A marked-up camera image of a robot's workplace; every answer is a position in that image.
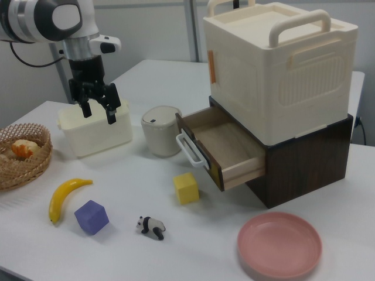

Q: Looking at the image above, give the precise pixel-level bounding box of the small beige trash can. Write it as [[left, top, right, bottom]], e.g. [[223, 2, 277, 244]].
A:
[[141, 105, 184, 158]]

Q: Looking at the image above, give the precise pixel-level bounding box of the wooden drawer with white handle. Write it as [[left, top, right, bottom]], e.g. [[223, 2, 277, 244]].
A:
[[175, 106, 267, 192]]

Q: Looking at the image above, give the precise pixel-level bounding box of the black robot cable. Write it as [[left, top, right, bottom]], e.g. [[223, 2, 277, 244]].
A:
[[0, 38, 65, 67]]

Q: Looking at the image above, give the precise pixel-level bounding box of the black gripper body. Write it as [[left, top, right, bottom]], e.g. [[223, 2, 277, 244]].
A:
[[68, 54, 115, 105]]

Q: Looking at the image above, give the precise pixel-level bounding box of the small panda toy figure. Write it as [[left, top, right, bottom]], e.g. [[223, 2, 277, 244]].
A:
[[135, 215, 166, 241]]

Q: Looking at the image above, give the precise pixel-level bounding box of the cream plastic storage box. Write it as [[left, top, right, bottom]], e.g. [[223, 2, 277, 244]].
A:
[[202, 0, 359, 146]]

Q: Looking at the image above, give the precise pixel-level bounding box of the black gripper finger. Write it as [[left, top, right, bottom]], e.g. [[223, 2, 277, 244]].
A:
[[98, 83, 122, 125], [76, 86, 92, 119]]

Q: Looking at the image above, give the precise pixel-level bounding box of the dark wood drawer cabinet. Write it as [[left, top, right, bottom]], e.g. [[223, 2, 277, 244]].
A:
[[209, 95, 354, 210]]

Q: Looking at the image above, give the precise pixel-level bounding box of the black power cable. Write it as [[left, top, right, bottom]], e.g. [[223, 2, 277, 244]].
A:
[[354, 116, 367, 145]]

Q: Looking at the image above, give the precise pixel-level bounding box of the woven bamboo basket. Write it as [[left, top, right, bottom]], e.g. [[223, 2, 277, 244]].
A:
[[0, 123, 53, 192]]

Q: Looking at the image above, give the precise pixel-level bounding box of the yellow toy banana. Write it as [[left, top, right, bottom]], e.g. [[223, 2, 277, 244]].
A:
[[48, 178, 94, 225]]

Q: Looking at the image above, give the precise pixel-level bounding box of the purple foam cube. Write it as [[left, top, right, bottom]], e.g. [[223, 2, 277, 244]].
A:
[[74, 200, 110, 236]]

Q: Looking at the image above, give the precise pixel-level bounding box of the orange fruit in basket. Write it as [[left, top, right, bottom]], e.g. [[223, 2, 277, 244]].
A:
[[11, 139, 40, 160]]

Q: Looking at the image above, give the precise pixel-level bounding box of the yellow foam cube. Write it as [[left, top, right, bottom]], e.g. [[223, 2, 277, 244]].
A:
[[172, 172, 200, 205]]

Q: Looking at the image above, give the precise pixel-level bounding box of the pink plastic plate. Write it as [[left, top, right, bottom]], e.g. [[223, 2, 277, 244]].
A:
[[237, 212, 323, 279]]

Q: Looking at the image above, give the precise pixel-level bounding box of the translucent white plastic bin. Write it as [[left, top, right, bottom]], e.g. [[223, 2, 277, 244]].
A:
[[57, 99, 133, 159]]

